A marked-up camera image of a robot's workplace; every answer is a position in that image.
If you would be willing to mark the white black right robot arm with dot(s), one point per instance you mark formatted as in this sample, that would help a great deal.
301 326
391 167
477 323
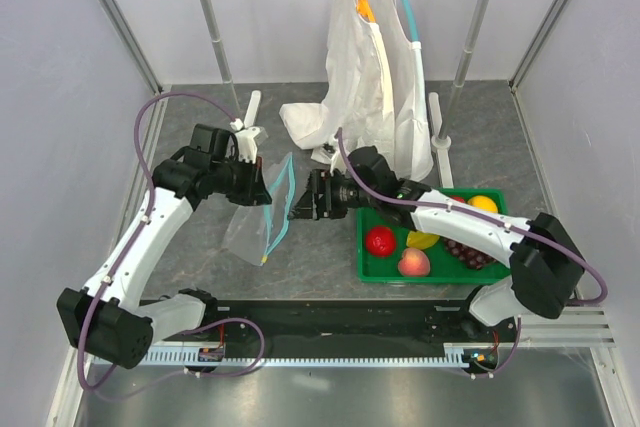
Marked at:
545 264

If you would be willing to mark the purple grape bunch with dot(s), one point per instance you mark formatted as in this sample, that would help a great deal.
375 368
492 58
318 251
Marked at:
472 258

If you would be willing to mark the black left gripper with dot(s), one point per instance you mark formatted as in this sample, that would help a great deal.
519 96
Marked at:
255 192

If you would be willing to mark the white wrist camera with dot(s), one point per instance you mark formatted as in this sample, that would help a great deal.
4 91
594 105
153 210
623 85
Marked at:
329 155
248 140

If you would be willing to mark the red apple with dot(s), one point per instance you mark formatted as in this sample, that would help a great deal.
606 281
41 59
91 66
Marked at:
380 241

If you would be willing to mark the peach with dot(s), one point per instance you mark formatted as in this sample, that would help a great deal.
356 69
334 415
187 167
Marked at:
414 263

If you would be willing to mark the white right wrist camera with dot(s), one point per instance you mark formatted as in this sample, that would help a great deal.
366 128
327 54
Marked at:
329 155

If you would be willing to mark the green plastic tray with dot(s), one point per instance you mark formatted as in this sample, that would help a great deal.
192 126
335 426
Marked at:
445 267

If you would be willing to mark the white garment on teal hanger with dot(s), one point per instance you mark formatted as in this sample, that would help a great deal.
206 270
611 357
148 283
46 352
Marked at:
412 156

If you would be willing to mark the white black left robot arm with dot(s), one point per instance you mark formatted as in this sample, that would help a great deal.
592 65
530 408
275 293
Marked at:
106 318

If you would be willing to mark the clear zip top bag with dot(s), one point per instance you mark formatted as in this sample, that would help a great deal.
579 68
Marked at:
254 232

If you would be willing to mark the orange fruit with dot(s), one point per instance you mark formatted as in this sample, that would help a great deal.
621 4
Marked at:
484 203

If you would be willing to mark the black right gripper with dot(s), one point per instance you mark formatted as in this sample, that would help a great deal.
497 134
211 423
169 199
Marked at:
310 206

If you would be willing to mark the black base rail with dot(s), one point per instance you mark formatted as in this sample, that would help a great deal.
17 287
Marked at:
360 327

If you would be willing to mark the light blue cable duct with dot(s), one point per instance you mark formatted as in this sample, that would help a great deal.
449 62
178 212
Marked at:
208 354

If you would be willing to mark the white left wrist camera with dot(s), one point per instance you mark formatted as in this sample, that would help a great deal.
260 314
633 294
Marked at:
248 140

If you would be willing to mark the white garment on orange hanger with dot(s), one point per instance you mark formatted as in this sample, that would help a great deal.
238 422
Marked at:
359 100

